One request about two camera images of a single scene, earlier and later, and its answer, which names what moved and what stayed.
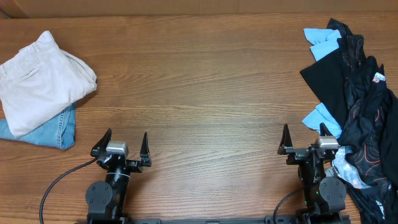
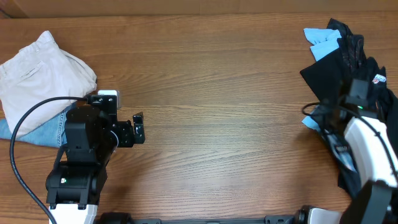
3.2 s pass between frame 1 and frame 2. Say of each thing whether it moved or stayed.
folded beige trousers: stayed
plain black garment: stayed
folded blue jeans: stayed
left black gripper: moved
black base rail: stayed
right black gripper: moved
